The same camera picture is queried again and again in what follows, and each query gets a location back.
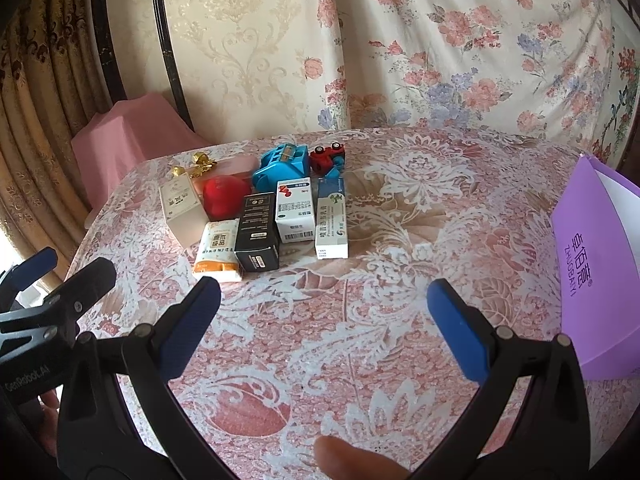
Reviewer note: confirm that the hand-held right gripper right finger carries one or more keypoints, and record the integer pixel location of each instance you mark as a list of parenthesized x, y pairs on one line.
[(460, 330)]

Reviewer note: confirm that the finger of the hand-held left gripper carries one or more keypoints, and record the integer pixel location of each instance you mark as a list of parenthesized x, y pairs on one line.
[(80, 285), (37, 261)]

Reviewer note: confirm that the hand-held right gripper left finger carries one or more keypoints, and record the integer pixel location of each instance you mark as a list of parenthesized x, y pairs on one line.
[(195, 325)]

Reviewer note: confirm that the white orange tissue pack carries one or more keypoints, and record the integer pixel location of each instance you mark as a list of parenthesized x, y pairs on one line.
[(217, 250)]

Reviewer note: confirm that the black carton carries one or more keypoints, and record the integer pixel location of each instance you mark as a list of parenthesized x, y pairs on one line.
[(257, 230)]

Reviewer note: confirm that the tall cream carton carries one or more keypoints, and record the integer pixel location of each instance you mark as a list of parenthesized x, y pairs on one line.
[(180, 205)]

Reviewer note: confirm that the red apple toy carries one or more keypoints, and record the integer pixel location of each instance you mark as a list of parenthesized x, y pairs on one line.
[(225, 197)]

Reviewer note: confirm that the purple cardboard box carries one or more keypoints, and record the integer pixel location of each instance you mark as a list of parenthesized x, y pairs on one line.
[(575, 260)]

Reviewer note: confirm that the white medicine box red print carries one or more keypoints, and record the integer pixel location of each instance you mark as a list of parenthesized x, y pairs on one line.
[(295, 210)]

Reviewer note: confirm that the gold ornament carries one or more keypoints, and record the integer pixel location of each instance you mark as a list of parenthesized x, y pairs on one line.
[(200, 159)]

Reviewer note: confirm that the white medicine box green print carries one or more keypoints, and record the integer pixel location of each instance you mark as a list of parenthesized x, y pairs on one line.
[(330, 225)]

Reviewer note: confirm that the blue toy truck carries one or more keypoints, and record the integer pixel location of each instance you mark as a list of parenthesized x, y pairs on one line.
[(280, 165)]

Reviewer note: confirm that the red toy car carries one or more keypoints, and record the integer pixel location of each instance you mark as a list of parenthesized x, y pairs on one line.
[(325, 156)]

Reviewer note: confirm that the person's left hand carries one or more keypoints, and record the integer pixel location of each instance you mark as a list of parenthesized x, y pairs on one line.
[(47, 415)]

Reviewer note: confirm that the person's right hand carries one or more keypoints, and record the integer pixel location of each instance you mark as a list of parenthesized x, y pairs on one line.
[(350, 457)]

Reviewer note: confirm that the pink covered chair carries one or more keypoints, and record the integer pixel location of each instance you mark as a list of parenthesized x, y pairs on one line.
[(125, 140)]

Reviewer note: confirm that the beige patterned curtain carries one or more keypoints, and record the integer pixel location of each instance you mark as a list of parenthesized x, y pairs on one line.
[(40, 85)]

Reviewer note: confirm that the black curved bar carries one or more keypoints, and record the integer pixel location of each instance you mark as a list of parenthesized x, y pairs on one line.
[(160, 10)]

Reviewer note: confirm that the bird flower painting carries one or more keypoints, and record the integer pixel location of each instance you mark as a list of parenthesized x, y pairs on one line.
[(620, 85)]

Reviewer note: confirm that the floral bed sheet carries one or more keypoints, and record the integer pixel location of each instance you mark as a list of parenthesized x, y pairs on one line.
[(450, 35)]

